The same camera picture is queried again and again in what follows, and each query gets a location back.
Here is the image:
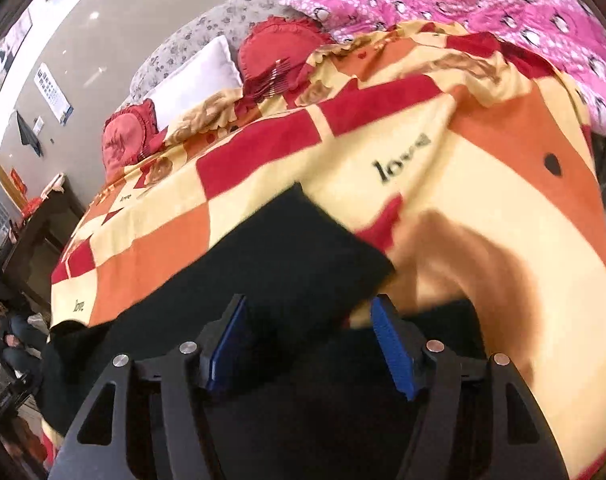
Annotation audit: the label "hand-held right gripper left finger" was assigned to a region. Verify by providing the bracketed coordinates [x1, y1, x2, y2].
[48, 294, 264, 480]

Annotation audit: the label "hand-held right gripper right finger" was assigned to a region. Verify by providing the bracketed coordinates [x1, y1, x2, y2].
[370, 294, 571, 480]

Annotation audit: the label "black pants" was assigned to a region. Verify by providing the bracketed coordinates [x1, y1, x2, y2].
[35, 182, 488, 480]

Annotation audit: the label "checkered printed blanket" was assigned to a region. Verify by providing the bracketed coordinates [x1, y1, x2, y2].
[40, 20, 606, 480]

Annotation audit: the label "dark wooden cabinet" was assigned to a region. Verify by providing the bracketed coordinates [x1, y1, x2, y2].
[3, 175, 86, 311]

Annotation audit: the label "red ruffled pillow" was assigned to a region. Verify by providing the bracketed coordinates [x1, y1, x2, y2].
[238, 16, 334, 101]
[102, 99, 168, 183]

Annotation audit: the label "beige cloth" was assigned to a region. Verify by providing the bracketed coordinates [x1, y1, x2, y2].
[40, 172, 66, 196]

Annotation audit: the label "white pillow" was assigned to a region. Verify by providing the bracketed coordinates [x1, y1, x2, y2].
[145, 35, 244, 128]

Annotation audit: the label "dark hanging cloth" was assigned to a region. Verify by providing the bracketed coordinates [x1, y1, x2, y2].
[15, 110, 44, 158]

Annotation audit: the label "floral grey pillow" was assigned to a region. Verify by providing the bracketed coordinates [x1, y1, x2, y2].
[118, 0, 328, 111]

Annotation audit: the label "eye chart wall poster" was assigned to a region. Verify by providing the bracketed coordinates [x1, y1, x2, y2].
[33, 62, 74, 126]

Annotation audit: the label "framed wall picture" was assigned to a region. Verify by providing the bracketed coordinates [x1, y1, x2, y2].
[0, 7, 34, 91]

